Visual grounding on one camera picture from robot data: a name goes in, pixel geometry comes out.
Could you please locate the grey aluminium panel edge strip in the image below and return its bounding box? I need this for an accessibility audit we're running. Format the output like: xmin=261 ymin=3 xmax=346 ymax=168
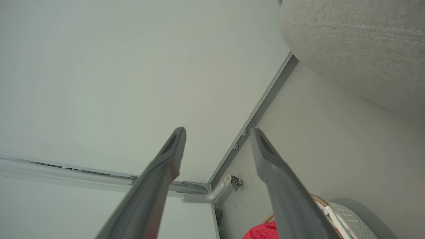
xmin=207 ymin=51 xmax=299 ymax=186

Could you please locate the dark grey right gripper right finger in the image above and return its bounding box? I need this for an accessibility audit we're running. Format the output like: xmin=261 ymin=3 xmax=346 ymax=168
xmin=251 ymin=128 xmax=341 ymax=239

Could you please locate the silver metal support bracket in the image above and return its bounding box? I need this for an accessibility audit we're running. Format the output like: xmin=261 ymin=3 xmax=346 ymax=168
xmin=181 ymin=174 xmax=243 ymax=203

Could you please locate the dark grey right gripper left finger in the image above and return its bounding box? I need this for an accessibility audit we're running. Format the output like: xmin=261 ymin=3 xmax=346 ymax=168
xmin=96 ymin=127 xmax=187 ymax=239

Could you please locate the red cloth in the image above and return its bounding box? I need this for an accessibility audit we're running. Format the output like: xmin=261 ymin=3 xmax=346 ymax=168
xmin=242 ymin=222 xmax=342 ymax=239

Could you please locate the aluminium panel rail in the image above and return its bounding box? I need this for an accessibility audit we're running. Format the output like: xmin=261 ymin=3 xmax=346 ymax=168
xmin=0 ymin=153 xmax=212 ymax=195

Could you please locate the wicker rimmed laundry basket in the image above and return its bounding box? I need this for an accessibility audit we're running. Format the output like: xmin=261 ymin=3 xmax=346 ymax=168
xmin=262 ymin=194 xmax=379 ymax=239

